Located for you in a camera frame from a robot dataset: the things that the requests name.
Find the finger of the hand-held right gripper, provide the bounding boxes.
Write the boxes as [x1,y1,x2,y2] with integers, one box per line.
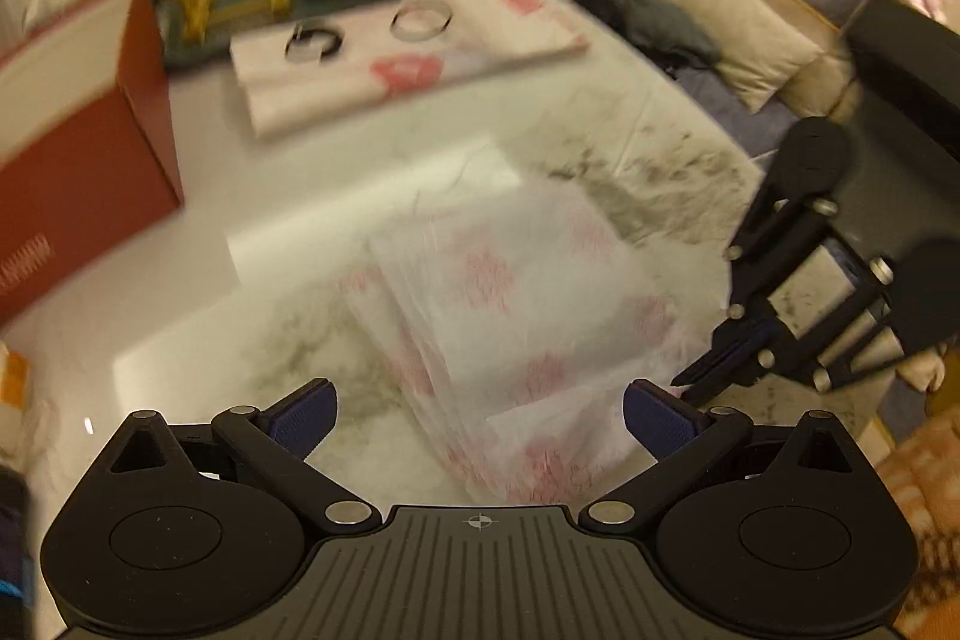
[671,175,841,387]
[677,260,899,406]

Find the orange white small packet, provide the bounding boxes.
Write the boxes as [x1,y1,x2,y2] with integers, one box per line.
[0,340,32,408]

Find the red cardboard box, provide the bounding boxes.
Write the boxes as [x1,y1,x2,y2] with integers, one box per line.
[0,0,185,330]

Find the large beige cushion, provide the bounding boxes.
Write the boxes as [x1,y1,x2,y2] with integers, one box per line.
[645,0,822,112]

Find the small beige cushion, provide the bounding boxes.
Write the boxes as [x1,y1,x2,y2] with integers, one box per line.
[780,55,860,124]

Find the dark grey cloth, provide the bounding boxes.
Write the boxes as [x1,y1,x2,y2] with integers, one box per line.
[600,0,725,71]

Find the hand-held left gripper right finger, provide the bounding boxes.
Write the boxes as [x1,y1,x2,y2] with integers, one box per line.
[579,379,862,534]

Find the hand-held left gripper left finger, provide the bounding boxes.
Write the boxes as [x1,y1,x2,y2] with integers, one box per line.
[111,377,376,532]

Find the white bag red characters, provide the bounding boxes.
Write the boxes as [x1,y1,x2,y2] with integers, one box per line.
[420,0,593,64]

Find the dark blue object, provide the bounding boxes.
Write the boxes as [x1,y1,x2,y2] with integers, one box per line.
[0,467,35,640]

